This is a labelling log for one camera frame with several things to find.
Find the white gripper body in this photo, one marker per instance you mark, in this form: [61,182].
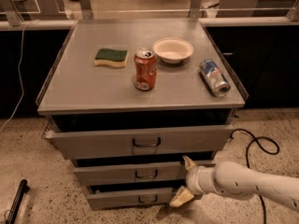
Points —
[193,180]

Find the grey bottom drawer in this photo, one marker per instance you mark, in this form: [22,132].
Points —
[127,198]

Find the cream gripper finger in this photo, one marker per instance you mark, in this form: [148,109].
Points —
[189,163]
[182,196]

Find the grey drawer cabinet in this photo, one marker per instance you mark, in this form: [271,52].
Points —
[83,97]

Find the grey top drawer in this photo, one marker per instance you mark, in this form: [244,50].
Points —
[137,142]

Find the orange soda can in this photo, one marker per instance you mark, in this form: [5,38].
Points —
[145,69]

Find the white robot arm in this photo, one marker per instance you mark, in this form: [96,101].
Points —
[232,180]

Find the white bowl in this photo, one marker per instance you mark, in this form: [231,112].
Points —
[172,49]

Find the metal railing with posts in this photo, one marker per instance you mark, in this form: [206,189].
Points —
[18,11]

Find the green yellow sponge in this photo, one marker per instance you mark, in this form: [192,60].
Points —
[111,57]

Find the grey drawer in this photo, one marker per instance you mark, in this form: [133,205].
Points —
[130,173]
[137,142]
[127,198]

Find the black bar on floor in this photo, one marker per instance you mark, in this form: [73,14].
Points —
[11,214]

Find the blue silver can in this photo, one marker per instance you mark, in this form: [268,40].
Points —
[214,78]

